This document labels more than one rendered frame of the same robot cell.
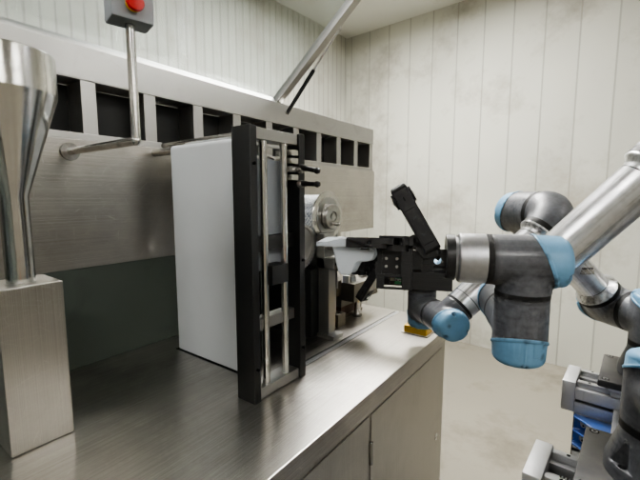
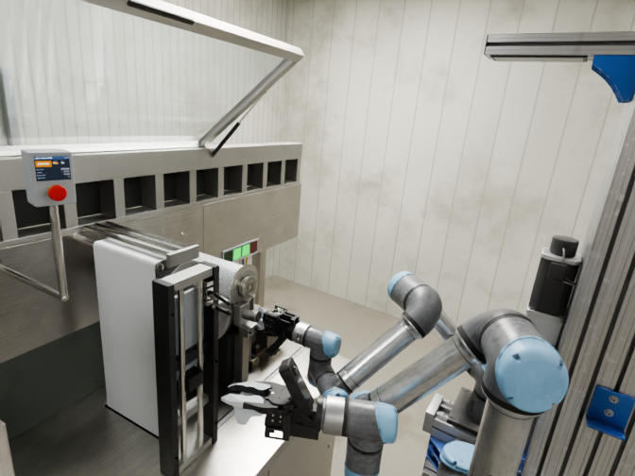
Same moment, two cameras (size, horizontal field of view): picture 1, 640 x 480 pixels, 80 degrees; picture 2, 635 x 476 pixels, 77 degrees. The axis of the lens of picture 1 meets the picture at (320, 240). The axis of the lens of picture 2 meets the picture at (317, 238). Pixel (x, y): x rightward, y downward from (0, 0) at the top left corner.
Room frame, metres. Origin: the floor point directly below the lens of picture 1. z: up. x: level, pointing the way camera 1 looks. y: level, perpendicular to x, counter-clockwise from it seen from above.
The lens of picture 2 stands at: (-0.10, -0.05, 1.82)
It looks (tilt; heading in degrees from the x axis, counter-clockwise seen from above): 17 degrees down; 351
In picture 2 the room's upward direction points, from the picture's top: 5 degrees clockwise
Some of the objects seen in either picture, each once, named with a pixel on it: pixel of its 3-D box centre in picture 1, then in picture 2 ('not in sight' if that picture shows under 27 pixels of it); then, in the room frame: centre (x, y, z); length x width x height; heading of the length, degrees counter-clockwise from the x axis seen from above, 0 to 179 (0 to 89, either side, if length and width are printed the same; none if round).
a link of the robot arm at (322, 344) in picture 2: not in sight; (322, 342); (1.02, -0.28, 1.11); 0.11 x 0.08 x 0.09; 54
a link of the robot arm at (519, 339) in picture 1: (516, 323); (363, 451); (0.57, -0.30, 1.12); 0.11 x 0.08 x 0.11; 166
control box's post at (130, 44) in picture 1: (132, 84); (58, 251); (0.71, 0.34, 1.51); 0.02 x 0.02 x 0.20
